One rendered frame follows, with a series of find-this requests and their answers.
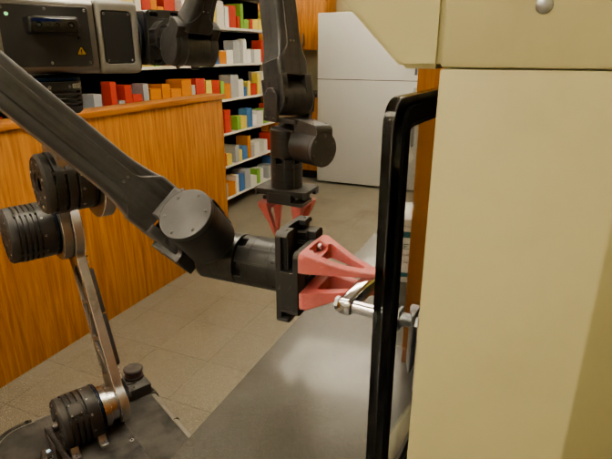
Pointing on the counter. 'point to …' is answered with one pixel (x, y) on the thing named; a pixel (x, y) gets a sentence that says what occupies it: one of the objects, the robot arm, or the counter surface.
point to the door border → (392, 256)
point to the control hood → (405, 28)
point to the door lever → (346, 302)
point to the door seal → (400, 253)
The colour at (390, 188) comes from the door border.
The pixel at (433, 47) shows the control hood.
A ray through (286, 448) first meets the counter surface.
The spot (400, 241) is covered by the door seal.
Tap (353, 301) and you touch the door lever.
